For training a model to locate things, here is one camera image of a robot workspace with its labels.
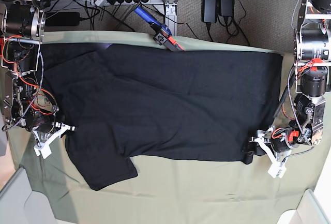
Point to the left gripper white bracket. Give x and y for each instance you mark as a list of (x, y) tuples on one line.
[(274, 142)]

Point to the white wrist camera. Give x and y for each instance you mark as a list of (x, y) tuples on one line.
[(277, 170), (43, 152)]

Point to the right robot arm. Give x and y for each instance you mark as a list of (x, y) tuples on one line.
[(27, 104)]

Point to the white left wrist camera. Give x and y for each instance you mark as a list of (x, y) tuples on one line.
[(277, 170)]

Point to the black T-shirt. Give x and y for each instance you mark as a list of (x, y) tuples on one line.
[(127, 101)]

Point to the light green table cloth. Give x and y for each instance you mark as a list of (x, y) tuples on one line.
[(173, 191)]

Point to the blue orange bar clamp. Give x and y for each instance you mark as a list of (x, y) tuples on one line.
[(163, 35)]

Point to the grey bin left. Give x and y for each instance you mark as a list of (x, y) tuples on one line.
[(20, 204)]

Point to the white bin right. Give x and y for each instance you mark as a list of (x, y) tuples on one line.
[(313, 208)]

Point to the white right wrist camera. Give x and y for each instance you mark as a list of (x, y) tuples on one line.
[(43, 152)]

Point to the black power adapter left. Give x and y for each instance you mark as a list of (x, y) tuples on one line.
[(208, 11)]

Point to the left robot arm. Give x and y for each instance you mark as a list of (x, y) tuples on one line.
[(307, 83)]

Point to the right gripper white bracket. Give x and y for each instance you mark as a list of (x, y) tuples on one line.
[(44, 139)]

